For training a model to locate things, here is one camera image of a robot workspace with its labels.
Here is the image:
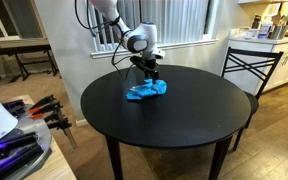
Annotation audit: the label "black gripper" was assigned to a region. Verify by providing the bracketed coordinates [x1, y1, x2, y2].
[140, 58, 161, 85]

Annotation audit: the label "blue cloth rag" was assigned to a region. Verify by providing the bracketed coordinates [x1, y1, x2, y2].
[125, 78, 168, 102]

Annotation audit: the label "round black table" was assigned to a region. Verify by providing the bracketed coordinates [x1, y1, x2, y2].
[80, 64, 252, 180]

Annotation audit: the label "white window sill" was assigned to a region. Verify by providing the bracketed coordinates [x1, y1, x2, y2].
[90, 38, 219, 60]

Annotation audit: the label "white vertical blinds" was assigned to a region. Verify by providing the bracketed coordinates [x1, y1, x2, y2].
[91, 0, 212, 52]

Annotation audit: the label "black metal chair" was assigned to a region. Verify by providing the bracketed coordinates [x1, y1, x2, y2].
[221, 46, 285, 152]

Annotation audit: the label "white cup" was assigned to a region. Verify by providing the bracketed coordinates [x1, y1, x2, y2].
[245, 29, 257, 41]

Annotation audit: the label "black bottle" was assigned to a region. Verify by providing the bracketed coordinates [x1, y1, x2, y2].
[251, 14, 263, 31]

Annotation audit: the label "black orange bar clamp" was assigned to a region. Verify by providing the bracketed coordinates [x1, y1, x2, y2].
[28, 94, 64, 120]

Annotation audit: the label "white blue jug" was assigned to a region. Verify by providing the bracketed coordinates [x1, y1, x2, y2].
[257, 16, 273, 40]

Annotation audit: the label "white kitchen cabinet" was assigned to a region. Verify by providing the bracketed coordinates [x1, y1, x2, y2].
[223, 35, 288, 95]

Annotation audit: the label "steel pot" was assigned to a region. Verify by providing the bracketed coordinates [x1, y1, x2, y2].
[270, 25, 288, 41]

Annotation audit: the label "light wooden platform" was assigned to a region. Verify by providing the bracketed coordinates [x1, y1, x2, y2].
[2, 93, 78, 180]

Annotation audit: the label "black keyboard on stand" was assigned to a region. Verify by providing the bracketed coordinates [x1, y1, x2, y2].
[0, 43, 60, 82]

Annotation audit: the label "black purple rails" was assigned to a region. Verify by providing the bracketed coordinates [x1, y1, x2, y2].
[0, 131, 46, 180]

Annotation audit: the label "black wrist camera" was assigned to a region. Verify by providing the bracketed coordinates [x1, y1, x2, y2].
[129, 55, 146, 69]

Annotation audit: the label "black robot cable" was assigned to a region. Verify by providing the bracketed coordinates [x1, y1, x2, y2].
[74, 0, 136, 81]

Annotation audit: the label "round grey robot base plate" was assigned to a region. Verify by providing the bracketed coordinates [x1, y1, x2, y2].
[0, 104, 54, 180]

